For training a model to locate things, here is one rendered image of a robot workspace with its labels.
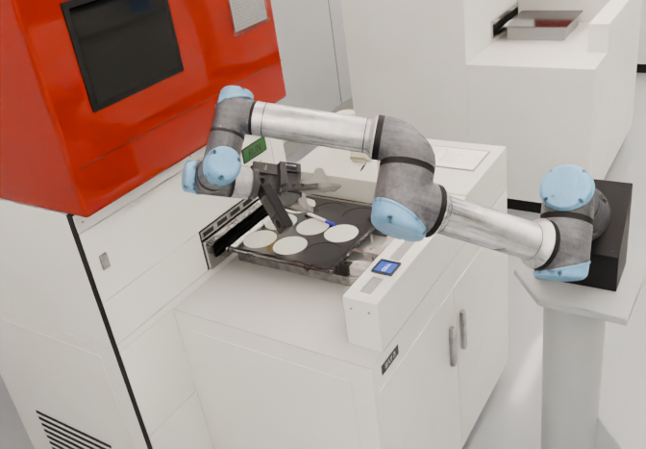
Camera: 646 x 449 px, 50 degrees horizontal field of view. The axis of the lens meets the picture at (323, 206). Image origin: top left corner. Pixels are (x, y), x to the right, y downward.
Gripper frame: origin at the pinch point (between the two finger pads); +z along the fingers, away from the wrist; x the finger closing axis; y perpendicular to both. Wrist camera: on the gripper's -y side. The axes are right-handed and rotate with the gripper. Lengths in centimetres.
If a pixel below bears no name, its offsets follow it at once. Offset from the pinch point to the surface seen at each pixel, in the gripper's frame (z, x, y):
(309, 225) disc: 9.4, 39.0, 10.0
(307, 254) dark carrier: 5.0, 30.0, -2.6
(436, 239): 33.1, 7.3, -4.0
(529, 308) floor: 135, 99, 8
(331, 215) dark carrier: 16.7, 38.7, 13.8
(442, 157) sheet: 51, 27, 33
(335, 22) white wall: 117, 240, 264
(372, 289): 10.3, 1.9, -20.8
